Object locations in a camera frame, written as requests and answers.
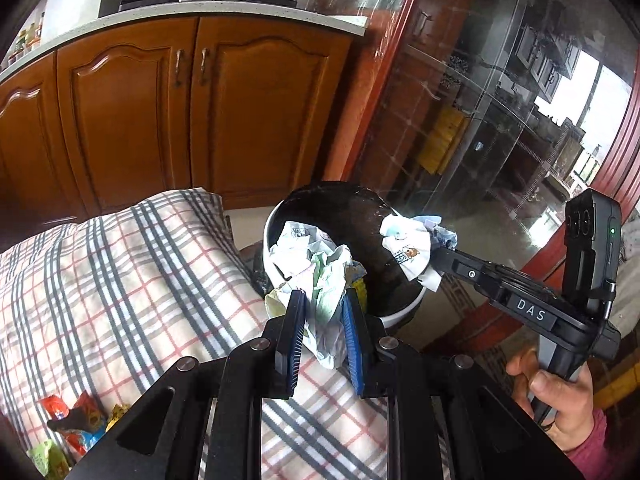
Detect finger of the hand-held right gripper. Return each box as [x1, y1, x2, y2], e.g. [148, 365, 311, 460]
[425, 245, 506, 301]

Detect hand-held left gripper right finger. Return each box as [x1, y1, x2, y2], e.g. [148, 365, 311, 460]
[341, 289, 583, 480]

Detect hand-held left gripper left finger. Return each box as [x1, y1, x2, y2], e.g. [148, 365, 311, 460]
[65, 289, 308, 480]

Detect pale green wrapper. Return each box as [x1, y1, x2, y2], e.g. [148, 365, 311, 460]
[265, 245, 368, 371]

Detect white cartoon snack bag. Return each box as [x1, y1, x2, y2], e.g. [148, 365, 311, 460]
[379, 214, 458, 292]

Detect white bin with black liner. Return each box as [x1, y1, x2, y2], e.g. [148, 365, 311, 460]
[262, 182, 428, 333]

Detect person's right forearm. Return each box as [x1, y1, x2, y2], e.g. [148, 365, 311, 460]
[565, 410, 608, 480]

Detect person's right hand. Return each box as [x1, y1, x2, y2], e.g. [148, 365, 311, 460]
[506, 347, 596, 453]

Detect yellow box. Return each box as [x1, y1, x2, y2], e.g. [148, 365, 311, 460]
[417, 107, 468, 176]

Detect plaid tablecloth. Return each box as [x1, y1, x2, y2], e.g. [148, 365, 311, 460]
[0, 187, 451, 480]

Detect glass door cabinet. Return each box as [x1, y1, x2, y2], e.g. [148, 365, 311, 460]
[310, 0, 640, 271]

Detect yellow and red snack wrapper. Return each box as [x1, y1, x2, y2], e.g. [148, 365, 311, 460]
[107, 402, 131, 431]

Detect crumpled green and yellow bag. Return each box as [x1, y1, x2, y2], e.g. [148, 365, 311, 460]
[27, 440, 71, 478]

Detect wooden lower cabinets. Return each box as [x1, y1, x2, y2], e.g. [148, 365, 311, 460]
[0, 15, 368, 241]

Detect white kitchen countertop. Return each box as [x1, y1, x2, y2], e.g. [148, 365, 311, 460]
[0, 0, 368, 86]

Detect gas stove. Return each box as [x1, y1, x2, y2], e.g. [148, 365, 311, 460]
[117, 0, 301, 13]

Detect group of sauce bottles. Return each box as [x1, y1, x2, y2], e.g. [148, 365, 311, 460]
[7, 12, 46, 63]

